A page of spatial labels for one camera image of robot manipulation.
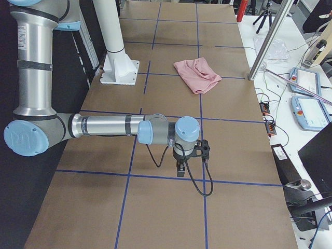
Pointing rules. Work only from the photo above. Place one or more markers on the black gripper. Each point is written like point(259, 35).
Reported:
point(178, 157)

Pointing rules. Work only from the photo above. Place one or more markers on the pink Snoopy t-shirt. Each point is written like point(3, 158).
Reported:
point(197, 75)

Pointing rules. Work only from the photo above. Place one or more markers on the silver UR robot arm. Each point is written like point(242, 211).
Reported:
point(37, 126)

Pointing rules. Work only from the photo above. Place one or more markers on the lower orange black USB hub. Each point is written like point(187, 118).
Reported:
point(270, 127)

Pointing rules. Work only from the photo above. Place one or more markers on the orange black usb hub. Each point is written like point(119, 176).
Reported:
point(270, 127)
point(264, 107)

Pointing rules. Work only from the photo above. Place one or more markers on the upper orange black USB hub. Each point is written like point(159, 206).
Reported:
point(264, 107)

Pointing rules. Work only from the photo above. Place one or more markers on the black box with label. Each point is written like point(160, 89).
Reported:
point(286, 170)

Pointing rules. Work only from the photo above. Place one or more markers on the black desk clamp stand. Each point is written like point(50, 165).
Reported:
point(306, 210)

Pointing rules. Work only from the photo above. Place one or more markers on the black monitor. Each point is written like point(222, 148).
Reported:
point(316, 159)

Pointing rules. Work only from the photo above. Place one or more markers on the lower blue teach pendant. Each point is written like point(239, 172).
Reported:
point(310, 113)

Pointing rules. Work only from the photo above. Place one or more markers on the blue teach pendant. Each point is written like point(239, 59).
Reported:
point(306, 79)
point(310, 113)

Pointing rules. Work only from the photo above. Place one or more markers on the clear plastic bag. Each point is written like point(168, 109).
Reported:
point(277, 50)

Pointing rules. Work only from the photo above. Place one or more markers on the upper blue teach pendant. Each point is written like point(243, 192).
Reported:
point(306, 79)

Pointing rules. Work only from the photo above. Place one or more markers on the red fire extinguisher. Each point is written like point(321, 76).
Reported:
point(241, 10)

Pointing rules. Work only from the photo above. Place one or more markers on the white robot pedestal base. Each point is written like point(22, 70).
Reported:
point(118, 68)

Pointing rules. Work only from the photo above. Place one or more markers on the aluminium frame post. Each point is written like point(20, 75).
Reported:
point(278, 20)

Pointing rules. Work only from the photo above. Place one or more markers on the black camera tripod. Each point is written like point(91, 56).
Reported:
point(263, 16)

